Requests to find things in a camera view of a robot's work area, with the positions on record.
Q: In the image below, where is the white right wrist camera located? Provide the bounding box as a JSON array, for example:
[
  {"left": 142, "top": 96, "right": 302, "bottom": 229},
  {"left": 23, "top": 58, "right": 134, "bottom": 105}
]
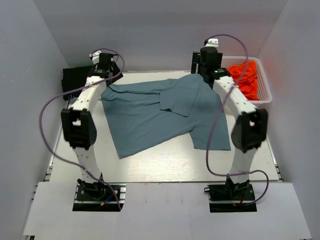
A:
[{"left": 204, "top": 38, "right": 219, "bottom": 48}]

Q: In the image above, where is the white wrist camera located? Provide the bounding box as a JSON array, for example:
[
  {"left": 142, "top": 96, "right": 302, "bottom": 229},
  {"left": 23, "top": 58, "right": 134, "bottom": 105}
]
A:
[
  {"left": 204, "top": 38, "right": 219, "bottom": 48},
  {"left": 89, "top": 50, "right": 102, "bottom": 65}
]

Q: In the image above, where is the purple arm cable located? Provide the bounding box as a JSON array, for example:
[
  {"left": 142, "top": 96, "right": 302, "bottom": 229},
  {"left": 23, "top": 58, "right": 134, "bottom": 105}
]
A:
[
  {"left": 203, "top": 34, "right": 270, "bottom": 207},
  {"left": 39, "top": 48, "right": 126, "bottom": 211}
]

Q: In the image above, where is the folded black t-shirt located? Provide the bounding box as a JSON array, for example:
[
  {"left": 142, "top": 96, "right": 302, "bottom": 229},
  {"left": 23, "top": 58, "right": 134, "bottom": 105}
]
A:
[{"left": 61, "top": 65, "right": 93, "bottom": 93}]

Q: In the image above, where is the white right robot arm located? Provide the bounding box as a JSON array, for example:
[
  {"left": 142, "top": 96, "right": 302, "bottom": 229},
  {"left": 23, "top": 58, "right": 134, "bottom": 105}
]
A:
[{"left": 191, "top": 42, "right": 268, "bottom": 200}]

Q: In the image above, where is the teal blue t-shirt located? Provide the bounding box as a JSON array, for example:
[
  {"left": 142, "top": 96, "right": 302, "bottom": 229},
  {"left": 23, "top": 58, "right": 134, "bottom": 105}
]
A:
[{"left": 100, "top": 74, "right": 231, "bottom": 159}]

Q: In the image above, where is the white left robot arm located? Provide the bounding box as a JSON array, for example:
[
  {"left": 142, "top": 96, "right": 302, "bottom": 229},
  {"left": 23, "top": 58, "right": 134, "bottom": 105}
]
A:
[{"left": 61, "top": 49, "right": 122, "bottom": 200}]

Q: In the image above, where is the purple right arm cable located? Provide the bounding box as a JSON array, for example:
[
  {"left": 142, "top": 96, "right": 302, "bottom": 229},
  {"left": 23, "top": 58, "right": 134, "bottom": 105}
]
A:
[{"left": 203, "top": 34, "right": 270, "bottom": 207}]

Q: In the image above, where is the crumpled orange t-shirt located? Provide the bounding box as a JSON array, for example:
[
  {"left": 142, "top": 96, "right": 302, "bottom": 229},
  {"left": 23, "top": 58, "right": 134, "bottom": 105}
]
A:
[{"left": 227, "top": 60, "right": 260, "bottom": 101}]

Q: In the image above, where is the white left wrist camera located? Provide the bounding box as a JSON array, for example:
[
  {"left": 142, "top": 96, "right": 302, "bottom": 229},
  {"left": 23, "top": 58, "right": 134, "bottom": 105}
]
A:
[{"left": 89, "top": 50, "right": 102, "bottom": 65}]

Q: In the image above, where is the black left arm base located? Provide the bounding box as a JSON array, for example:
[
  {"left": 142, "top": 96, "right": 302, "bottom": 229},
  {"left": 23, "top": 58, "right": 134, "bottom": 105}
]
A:
[{"left": 72, "top": 179, "right": 126, "bottom": 212}]

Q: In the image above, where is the white plastic mesh basket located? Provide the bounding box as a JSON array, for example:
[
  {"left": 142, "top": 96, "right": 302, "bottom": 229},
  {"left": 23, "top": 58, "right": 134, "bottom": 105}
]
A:
[{"left": 221, "top": 56, "right": 272, "bottom": 106}]

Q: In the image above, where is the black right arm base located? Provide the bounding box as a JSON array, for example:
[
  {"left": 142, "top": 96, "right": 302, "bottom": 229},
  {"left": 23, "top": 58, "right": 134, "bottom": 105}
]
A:
[{"left": 203, "top": 177, "right": 257, "bottom": 213}]

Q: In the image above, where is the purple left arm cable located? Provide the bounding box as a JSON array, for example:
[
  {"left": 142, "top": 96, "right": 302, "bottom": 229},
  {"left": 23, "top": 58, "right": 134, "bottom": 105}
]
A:
[{"left": 39, "top": 48, "right": 126, "bottom": 211}]

